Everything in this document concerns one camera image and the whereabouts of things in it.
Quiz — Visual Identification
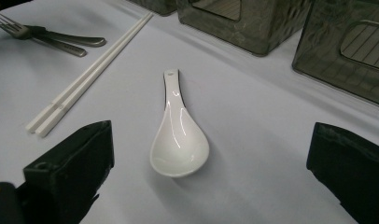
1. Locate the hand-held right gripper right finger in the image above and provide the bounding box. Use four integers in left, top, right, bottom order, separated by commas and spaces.
306, 121, 379, 224

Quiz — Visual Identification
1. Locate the white table cover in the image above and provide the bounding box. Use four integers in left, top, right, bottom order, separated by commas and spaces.
0, 0, 379, 224

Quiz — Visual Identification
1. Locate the white chopstick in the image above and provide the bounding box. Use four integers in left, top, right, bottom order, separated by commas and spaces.
25, 11, 153, 133
35, 12, 154, 138

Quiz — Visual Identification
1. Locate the metal fork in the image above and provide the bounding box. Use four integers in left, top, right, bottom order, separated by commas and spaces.
0, 12, 88, 58

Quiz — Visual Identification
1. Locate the smoky clear plastic bin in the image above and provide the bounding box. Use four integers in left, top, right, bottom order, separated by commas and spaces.
176, 0, 313, 57
128, 0, 179, 17
291, 0, 379, 108

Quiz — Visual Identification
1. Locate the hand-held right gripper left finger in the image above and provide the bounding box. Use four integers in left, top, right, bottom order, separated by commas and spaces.
18, 120, 115, 224

